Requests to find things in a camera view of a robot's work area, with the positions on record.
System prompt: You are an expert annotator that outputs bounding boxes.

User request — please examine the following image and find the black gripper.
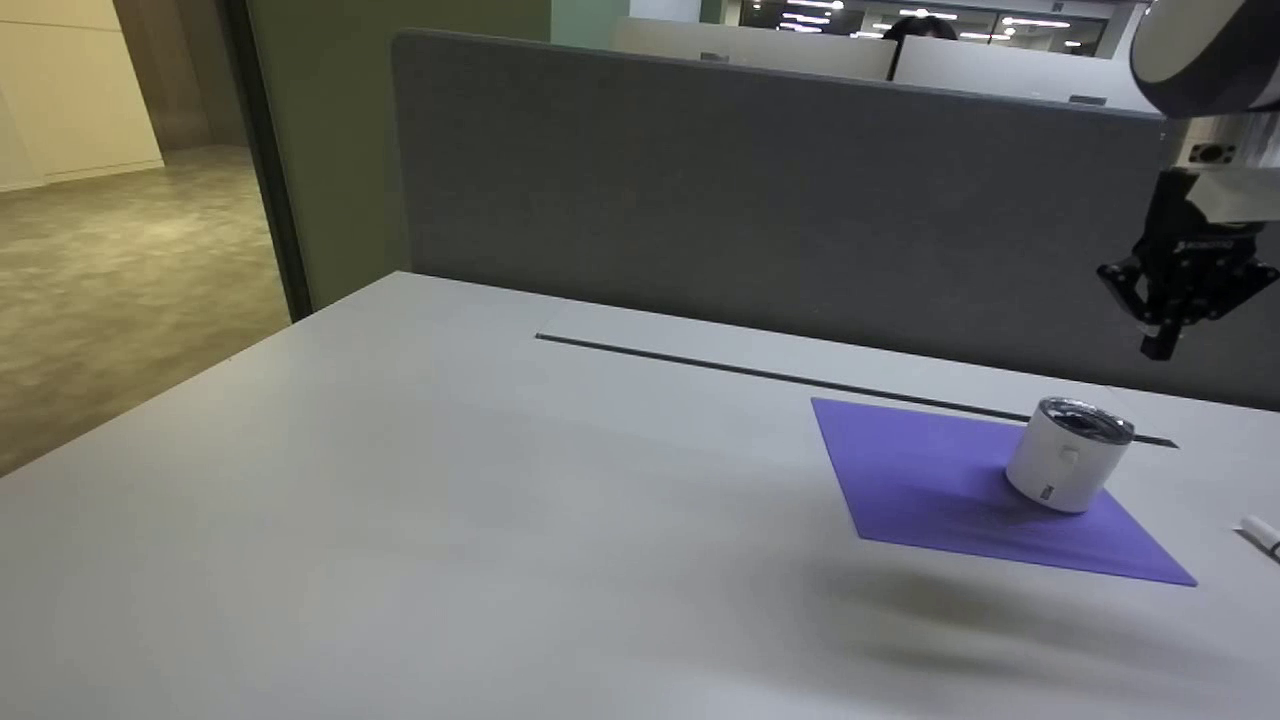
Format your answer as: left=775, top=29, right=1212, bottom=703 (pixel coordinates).
left=1098, top=168, right=1280, bottom=361

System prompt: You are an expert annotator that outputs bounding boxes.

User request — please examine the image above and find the small white object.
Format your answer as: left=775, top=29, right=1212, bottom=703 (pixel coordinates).
left=1236, top=517, right=1280, bottom=560

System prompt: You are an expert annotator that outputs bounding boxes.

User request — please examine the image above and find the grey desk divider panel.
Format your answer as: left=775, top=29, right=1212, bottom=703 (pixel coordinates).
left=393, top=32, right=1280, bottom=410

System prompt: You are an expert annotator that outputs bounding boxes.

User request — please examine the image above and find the white cylindrical flask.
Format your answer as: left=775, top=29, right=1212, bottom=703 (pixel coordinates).
left=1004, top=397, right=1136, bottom=517

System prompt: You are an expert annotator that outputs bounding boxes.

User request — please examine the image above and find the dark door frame post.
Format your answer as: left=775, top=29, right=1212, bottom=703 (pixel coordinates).
left=216, top=0, right=314, bottom=322

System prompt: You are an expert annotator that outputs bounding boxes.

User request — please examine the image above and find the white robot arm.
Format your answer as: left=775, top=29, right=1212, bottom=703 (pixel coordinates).
left=1098, top=0, right=1280, bottom=361

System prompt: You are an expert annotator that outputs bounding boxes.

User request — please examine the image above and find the purple mat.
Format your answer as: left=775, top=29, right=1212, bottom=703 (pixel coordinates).
left=812, top=399, right=1197, bottom=590

